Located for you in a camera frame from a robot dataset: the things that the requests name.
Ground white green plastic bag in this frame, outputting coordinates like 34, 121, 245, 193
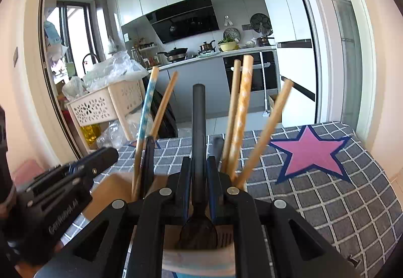
62, 76, 87, 101

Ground clear plastic bags pile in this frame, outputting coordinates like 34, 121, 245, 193
82, 51, 149, 92

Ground kitchen window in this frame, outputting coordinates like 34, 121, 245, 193
44, 3, 105, 84

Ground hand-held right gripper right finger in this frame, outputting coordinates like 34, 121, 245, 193
207, 156, 361, 278

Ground white refrigerator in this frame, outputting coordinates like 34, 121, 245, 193
252, 0, 317, 128

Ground white sliding door frame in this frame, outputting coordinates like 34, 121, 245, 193
283, 0, 377, 142

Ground yellow bowl of greens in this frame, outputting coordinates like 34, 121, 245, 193
218, 38, 240, 52

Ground black built-in oven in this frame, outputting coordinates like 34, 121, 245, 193
223, 51, 279, 94

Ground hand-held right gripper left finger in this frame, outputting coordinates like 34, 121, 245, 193
35, 157, 193, 278

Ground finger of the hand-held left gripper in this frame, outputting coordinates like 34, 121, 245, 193
64, 147, 120, 186

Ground beige plastic utensil holder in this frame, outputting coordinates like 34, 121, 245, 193
82, 171, 249, 278

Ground metal spice rack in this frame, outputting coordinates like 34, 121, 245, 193
132, 41, 160, 66

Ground crumpled clear plastic bags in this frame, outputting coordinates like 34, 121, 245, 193
96, 110, 145, 150

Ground round patterned plate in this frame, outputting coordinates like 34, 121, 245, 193
223, 28, 241, 41

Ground grey kitchen base cabinets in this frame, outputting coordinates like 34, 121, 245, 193
151, 45, 278, 140

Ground beige plastic storage rack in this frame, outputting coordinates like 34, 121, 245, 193
67, 79, 146, 153

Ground black wok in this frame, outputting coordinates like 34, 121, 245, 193
157, 48, 189, 62

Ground yellow cooking oil bottle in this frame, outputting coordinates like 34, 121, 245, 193
80, 124, 102, 150

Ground white stick mop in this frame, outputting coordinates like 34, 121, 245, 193
260, 52, 272, 117

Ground plain wooden chopstick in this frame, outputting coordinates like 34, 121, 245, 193
234, 79, 295, 190
148, 71, 179, 141
220, 59, 242, 173

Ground dark round divided tray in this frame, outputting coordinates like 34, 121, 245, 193
250, 13, 272, 35

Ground blue patterned chopstick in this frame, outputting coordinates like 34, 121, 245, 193
131, 66, 160, 201

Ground pink plastic stool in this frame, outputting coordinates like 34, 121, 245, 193
13, 160, 42, 185

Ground grey chequered star tablecloth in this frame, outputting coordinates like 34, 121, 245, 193
60, 122, 400, 278

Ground black kitchen faucet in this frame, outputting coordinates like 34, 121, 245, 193
82, 53, 100, 75

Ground orange patterned chopstick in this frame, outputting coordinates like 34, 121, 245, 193
227, 55, 254, 185

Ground blue white hanging packet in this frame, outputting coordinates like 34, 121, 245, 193
44, 21, 62, 46

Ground black range hood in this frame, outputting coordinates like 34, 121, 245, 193
145, 0, 220, 45

